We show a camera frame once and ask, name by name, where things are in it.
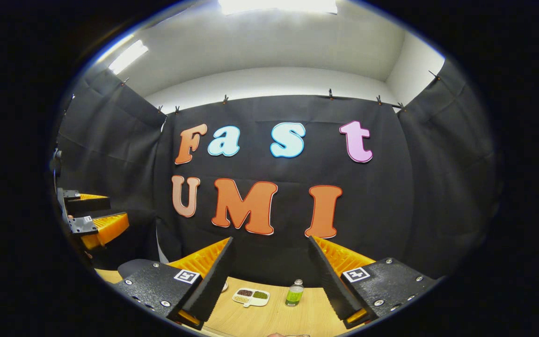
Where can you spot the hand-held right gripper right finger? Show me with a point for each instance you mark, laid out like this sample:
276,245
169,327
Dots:
332,285

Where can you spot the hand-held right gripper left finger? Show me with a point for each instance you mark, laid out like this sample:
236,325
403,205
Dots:
211,285

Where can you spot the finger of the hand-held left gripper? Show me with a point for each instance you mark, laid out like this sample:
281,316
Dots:
89,204
110,227

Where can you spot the green label plastic bottle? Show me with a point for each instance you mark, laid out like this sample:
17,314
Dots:
294,295

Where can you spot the white divided dish with beans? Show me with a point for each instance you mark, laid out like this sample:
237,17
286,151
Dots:
251,296

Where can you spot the ceiling light panel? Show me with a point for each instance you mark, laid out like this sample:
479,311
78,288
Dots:
279,4
128,56

